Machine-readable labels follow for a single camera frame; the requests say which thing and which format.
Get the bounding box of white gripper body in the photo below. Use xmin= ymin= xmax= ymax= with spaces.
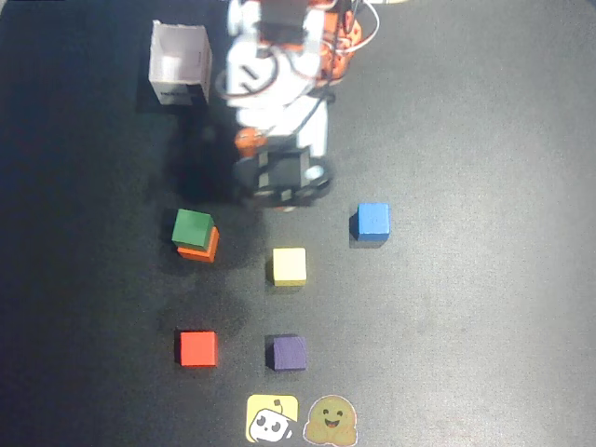
xmin=235 ymin=91 xmax=331 ymax=158

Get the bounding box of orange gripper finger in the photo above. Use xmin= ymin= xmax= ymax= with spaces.
xmin=234 ymin=128 xmax=267 ymax=160

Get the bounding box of green wooden cube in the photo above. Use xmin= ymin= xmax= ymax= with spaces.
xmin=170 ymin=209 xmax=216 ymax=249

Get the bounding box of orange wooden cube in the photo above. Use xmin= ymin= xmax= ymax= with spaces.
xmin=176 ymin=226 xmax=221 ymax=264

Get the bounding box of yellow wooden cube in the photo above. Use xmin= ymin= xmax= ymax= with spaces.
xmin=267 ymin=247 xmax=308 ymax=288

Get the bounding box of blue wooden cube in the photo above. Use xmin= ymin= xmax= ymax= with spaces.
xmin=349 ymin=202 xmax=391 ymax=243

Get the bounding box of red wooden cube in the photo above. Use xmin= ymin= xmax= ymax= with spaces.
xmin=175 ymin=330 xmax=219 ymax=369

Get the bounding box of purple wooden cube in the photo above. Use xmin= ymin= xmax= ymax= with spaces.
xmin=264 ymin=333 xmax=308 ymax=373

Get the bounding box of white open cardboard box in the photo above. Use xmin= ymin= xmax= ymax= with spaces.
xmin=147 ymin=20 xmax=214 ymax=108

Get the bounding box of black felt mat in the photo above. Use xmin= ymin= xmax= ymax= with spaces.
xmin=0 ymin=0 xmax=596 ymax=447

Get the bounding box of yellow robot face sticker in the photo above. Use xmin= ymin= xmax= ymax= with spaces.
xmin=245 ymin=394 xmax=300 ymax=444

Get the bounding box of smiling hugging face sticker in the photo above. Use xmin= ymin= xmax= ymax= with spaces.
xmin=303 ymin=394 xmax=359 ymax=446

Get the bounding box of black camera cable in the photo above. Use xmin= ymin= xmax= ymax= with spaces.
xmin=260 ymin=0 xmax=355 ymax=141

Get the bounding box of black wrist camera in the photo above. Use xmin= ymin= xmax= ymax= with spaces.
xmin=234 ymin=147 xmax=337 ymax=210

